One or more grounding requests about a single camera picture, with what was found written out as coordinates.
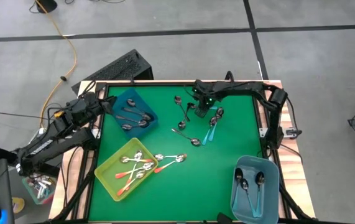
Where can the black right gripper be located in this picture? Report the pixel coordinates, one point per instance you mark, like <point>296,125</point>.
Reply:
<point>203,91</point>

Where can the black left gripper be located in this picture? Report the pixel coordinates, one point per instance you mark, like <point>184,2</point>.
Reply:
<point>93,104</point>

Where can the blue plastic bin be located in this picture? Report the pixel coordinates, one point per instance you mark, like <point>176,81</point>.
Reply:
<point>135,132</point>

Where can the yellow-green plastic tray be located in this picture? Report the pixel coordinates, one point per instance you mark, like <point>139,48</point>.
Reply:
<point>108,177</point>

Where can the grey-blue plastic bin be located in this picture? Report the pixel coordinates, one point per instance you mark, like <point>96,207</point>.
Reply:
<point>267,202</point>

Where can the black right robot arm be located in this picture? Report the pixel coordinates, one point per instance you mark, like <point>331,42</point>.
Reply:
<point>273,124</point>

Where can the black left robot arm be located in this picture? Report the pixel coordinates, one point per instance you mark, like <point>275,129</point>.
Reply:
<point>45,146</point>

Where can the silver metal spoon centre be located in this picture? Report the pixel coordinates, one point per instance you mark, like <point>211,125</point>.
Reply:
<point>158,157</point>

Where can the green table mat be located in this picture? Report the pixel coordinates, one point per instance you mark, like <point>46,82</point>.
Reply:
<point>196,186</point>

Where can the black gantry strut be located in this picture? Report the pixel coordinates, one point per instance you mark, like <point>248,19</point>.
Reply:
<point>81,186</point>
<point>289,199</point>

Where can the black side table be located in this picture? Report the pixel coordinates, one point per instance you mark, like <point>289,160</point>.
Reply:
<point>48,169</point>

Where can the small black block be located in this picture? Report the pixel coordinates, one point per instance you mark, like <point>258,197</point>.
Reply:
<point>224,217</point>

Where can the teal box of small parts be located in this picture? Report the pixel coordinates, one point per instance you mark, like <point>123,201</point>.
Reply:
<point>38,189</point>

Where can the black round stand base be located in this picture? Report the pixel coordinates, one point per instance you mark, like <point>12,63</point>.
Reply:
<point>48,4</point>

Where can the yellow disc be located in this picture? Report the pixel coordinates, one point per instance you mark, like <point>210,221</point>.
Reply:
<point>18,205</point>

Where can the silver clamp bracket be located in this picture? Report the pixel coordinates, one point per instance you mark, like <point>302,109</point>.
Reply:
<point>293,133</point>

